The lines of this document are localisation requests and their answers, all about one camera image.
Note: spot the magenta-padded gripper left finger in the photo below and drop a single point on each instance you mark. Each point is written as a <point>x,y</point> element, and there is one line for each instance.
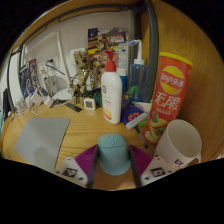
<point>70,171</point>

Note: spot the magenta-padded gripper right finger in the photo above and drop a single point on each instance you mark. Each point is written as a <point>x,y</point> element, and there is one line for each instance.
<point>156,171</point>

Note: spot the light teal computer mouse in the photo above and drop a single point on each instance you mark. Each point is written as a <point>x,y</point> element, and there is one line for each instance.
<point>114,156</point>

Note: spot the grey rectangular mouse pad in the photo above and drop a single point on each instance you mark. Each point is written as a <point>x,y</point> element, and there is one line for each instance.
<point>41,140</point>

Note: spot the white mug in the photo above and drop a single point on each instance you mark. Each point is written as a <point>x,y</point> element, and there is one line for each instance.
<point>180,140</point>

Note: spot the black ruler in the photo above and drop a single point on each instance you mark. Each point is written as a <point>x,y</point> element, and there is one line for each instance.
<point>73,107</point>

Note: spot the dark blue small box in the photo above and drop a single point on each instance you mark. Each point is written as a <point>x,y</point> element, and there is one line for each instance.
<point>130,111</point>

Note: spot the small white desk clock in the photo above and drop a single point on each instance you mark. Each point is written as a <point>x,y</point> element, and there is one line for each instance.
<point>89,104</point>

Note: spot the orange-red chips can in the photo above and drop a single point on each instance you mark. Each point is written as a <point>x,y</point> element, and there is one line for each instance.
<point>170,96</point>

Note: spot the white desk lamp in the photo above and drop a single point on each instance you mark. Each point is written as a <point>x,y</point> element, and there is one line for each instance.
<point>61,95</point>

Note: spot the dark green round container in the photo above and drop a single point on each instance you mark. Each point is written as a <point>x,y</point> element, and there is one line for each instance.
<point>98,98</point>

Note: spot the small white charger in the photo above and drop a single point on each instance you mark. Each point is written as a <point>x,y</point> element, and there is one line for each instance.
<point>36,97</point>

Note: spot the clear plastic cup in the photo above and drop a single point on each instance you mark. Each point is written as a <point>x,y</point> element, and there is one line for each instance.
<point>20,106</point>

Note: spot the white red-pump lotion bottle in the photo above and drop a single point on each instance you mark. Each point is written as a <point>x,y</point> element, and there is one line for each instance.
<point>111,96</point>

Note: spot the small blue white-capped bottle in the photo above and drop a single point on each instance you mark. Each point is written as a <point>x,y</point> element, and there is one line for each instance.
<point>122,81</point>

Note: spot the brown tree-figure toy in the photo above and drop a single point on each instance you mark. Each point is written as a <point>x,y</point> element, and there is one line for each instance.
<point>83,73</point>

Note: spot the blue model kit box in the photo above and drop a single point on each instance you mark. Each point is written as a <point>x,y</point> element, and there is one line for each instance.
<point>30,78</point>

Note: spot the colourful printed poster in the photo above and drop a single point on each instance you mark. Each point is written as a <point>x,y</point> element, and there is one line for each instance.
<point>106,36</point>

